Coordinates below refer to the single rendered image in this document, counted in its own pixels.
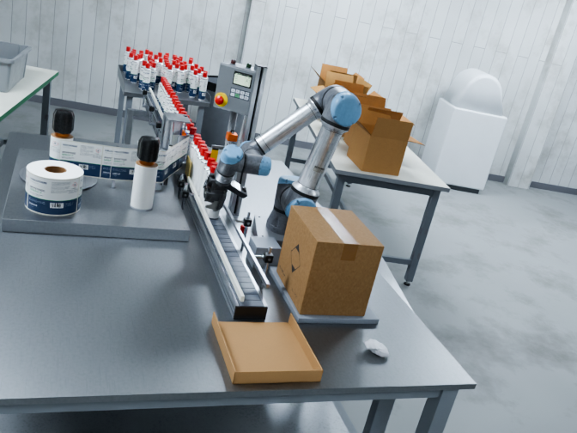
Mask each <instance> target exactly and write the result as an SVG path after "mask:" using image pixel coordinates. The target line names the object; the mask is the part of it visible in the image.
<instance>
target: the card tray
mask: <svg viewBox="0 0 577 433"><path fill-rule="evenodd" d="M211 323H212V326H213V328H214V331H215V334H216V338H217V341H218V344H219V346H220V349H221V351H222V355H223V358H224V361H225V364H226V366H227V369H228V373H229V375H230V378H231V381H232V383H233V384H254V383H286V382H319V381H321V378H322V374H323V371H324V370H323V369H322V367H321V365H320V363H319V361H318V359H317V357H316V356H315V355H314V353H313V350H312V349H311V347H310V345H309V343H308V342H307V340H306V338H305V336H304V334H303V333H302V331H301V329H300V327H299V326H298V324H297V322H296V320H295V318H294V316H293V315H292V313H290V316H289V320H288V322H220V321H218V320H217V318H216V314H215V312H213V316H212V321H211Z"/></svg>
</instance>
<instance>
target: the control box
mask: <svg viewBox="0 0 577 433"><path fill-rule="evenodd" d="M230 63H231V61H226V62H221V63H220V69H219V74H218V79H217V84H216V94H215V98H216V97H217V96H218V95H220V96H222V97H223V99H224V102H223V103H222V104H221V105H217V104H216V102H215V100H214V105H213V107H218V108H221V109H224V110H228V111H230V112H234V113H239V114H243V115H246V116H247V115H248V112H249V107H250V103H251V98H252V90H253V84H254V80H255V76H256V71H255V70H254V67H252V69H251V70H249V69H246V65H243V64H238V63H236V65H231V64H230ZM235 70H236V71H239V72H243V73H246V74H249V75H252V85H251V88H245V87H241V86H238V85H235V84H232V83H233V78H234V71H235ZM231 87H232V88H237V89H241V90H245V91H247V92H251V93H250V98H249V101H243V100H241V99H237V98H234V97H231V96H229V95H230V89H231Z"/></svg>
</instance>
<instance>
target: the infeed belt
mask: <svg viewBox="0 0 577 433"><path fill-rule="evenodd" d="M192 198H193V200H194V203H195V205H196V206H197V210H198V212H199V215H200V217H201V218H202V221H203V224H204V227H205V228H206V230H207V232H208V235H209V237H210V240H211V242H212V244H213V247H214V249H215V250H216V254H217V256H218V259H219V260H220V262H221V264H222V268H223V270H224V272H225V274H226V276H227V279H228V281H229V284H230V286H231V288H232V291H233V293H234V296H235V298H236V300H237V302H238V304H239V306H240V307H260V308H264V304H263V302H262V301H261V298H260V296H259V294H258V292H257V290H256V288H255V286H254V284H253V282H252V280H251V278H250V276H249V274H248V272H247V270H246V268H245V266H244V264H243V262H242V260H241V258H240V256H239V254H238V253H237V250H236V248H235V246H234V244H233V242H232V240H231V238H230V236H229V234H228V232H227V230H226V228H225V226H224V224H223V222H222V220H221V218H220V216H219V217H218V219H216V220H212V219H210V222H211V224H212V226H213V228H214V231H215V232H216V235H217V237H218V239H219V242H220V243H221V245H222V248H223V251H224V253H225V254H226V256H227V258H228V262H229V264H230V265H231V267H232V269H233V272H234V275H235V276H236V278H237V280H238V283H239V285H240V287H241V289H242V292H243V294H244V296H245V299H244V301H243V302H241V301H240V299H239V297H238V296H237V293H236V291H235V289H234V286H233V284H232V282H231V279H230V277H229V275H228V272H227V270H226V268H225V265H224V264H223V262H222V258H221V256H220V254H219V253H218V250H217V248H216V244H215V243H214V241H213V239H212V236H211V234H210V232H209V229H208V227H207V225H206V222H205V221H204V219H203V215H202V213H201V211H200V210H199V207H198V205H197V201H196V199H195V198H194V196H192Z"/></svg>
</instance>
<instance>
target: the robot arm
mask: <svg viewBox="0 0 577 433"><path fill-rule="evenodd" d="M360 117H361V103H360V101H359V100H358V98H357V97H356V96H355V95H354V94H353V93H351V92H349V91H348V90H347V89H346V88H345V87H343V86H341V85H331V86H328V87H326V88H323V89H321V90H320V91H319V92H318V93H316V94H315V95H313V96H311V97H310V98H308V102H307V103H306V104H304V105H303V106H302V107H300V108H298V109H297V110H295V111H294V112H292V113H291V114H290V115H288V116H287V117H286V118H284V119H282V120H281V121H279V122H278V123H276V124H275V125H273V126H272V127H271V128H269V129H268V130H267V131H265V132H263V133H262V134H260V135H259V136H257V137H255V138H254V139H253V140H252V141H245V142H243V143H242V144H241V145H240V147H238V146H236V145H235V144H229V145H227V146H226V147H225V148H224V149H223V151H222V153H221V155H220V159H219V162H218V164H217V166H216V170H215V172H214V173H210V174H209V177H208V179H207V180H205V182H204V184H203V197H204V201H205V202H210V203H211V204H207V205H205V208H208V209H212V210H213V211H218V210H220V209H221V208H222V207H223V204H224V202H225V200H226V197H227V191H228V190H229V191H230V192H233V193H235V194H236V195H238V196H240V197H241V198H246V197H247V190H246V187H244V186H243V185H241V184H240V183H238V182H236V181H235V180H233V178H234V175H235V173H236V172H239V173H244V174H254V175H258V176H260V175H261V176H267V175H269V173H270V170H271V159H270V158H269V157H267V156H265V154H267V153H268V152H270V151H271V150H272V149H274V148H275V147H276V146H278V145H279V144H281V143H283V142H284V141H286V140H287V139H289V138H290V137H292V136H293V135H294V134H295V133H297V132H298V131H300V130H302V129H303V128H305V127H306V126H308V125H310V124H311V123H312V122H313V121H315V120H316V119H320V120H321V123H322V125H321V128H320V130H319V134H318V136H317V137H316V140H315V142H314V144H313V147H312V149H311V151H310V154H309V156H308V158H307V161H306V163H305V166H304V168H303V169H302V171H301V175H300V177H298V176H293V175H283V176H280V177H279V179H278V182H277V188H276V196H275V201H274V206H273V210H272V211H271V213H270V215H269V217H268V218H267V221H266V228H267V229H268V230H270V231H272V232H274V233H276V234H279V235H284V234H285V230H286V227H287V222H288V219H289V212H290V207H291V205H299V206H309V207H317V206H316V202H317V200H318V198H319V190H318V189H319V185H320V183H321V181H322V179H323V177H324V175H325V172H326V169H327V168H328V166H329V164H330V161H331V158H332V157H333V155H334V152H335V150H336V148H337V145H338V143H339V141H340V139H341V136H342V135H343V134H344V133H345V132H347V131H349V128H350V127H351V126H352V125H353V124H355V123H356V122H357V121H358V119H359V118H360ZM205 183H206V184H205Z"/></svg>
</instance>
